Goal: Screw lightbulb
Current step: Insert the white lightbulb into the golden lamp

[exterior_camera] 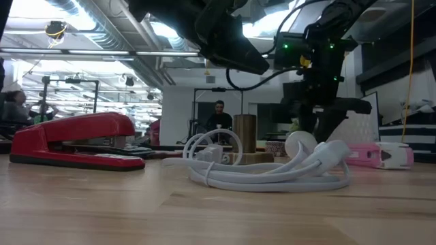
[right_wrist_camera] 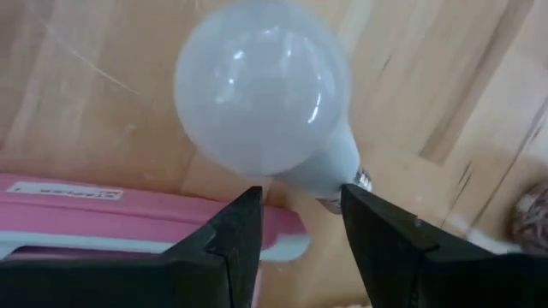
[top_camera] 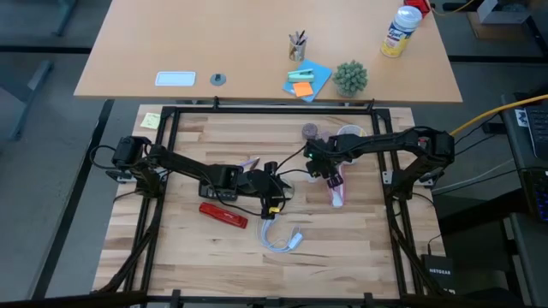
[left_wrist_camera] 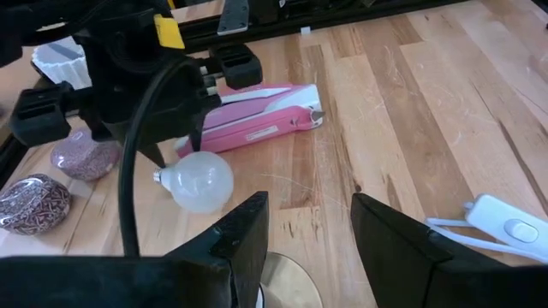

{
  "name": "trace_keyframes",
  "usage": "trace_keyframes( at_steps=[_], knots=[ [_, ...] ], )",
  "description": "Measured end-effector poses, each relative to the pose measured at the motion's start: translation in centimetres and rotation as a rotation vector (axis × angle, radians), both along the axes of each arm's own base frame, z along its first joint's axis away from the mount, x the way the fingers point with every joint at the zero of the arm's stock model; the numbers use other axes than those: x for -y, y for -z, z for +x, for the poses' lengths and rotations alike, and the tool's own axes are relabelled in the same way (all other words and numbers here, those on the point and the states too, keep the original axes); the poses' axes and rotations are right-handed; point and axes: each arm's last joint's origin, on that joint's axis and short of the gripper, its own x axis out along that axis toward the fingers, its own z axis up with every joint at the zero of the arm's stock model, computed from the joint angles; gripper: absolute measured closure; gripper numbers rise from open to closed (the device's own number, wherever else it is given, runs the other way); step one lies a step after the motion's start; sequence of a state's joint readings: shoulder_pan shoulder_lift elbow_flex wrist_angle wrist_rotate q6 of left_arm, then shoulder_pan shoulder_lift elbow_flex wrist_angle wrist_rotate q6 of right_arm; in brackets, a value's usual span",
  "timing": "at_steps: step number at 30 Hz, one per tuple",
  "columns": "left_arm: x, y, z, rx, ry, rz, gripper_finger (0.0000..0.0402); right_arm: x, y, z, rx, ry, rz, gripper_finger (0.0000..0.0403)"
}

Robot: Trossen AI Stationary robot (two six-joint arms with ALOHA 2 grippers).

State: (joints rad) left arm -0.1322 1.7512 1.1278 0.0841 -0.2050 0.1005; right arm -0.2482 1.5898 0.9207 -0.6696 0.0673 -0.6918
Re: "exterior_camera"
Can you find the pink stapler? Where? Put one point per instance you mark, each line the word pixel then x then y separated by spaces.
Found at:
pixel 374 154

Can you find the black white striped object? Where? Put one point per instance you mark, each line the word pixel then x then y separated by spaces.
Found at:
pixel 408 134

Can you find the red stapler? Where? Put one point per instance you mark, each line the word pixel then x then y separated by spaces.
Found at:
pixel 68 129

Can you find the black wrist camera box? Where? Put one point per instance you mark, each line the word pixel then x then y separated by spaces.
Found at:
pixel 289 51

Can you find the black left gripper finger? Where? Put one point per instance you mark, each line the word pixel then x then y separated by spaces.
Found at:
pixel 245 58

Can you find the white lightbulb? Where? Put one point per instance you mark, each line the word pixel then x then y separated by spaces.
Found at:
pixel 296 143

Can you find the white textured cup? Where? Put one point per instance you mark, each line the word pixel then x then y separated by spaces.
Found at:
pixel 357 126

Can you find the green succulent plant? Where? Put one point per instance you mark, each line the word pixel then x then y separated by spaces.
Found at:
pixel 293 127

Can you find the patterned purple tape roll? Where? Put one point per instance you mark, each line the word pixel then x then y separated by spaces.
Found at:
pixel 274 148

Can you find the person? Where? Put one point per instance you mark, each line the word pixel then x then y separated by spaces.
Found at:
pixel 46 114
pixel 15 109
pixel 219 119

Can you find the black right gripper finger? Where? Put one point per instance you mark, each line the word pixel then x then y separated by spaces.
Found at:
pixel 328 126
pixel 307 120

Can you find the black camera rig frame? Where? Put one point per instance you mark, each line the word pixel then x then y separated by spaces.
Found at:
pixel 218 89
pixel 81 81

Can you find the yellow label tag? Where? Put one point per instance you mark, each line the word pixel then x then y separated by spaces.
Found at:
pixel 304 62

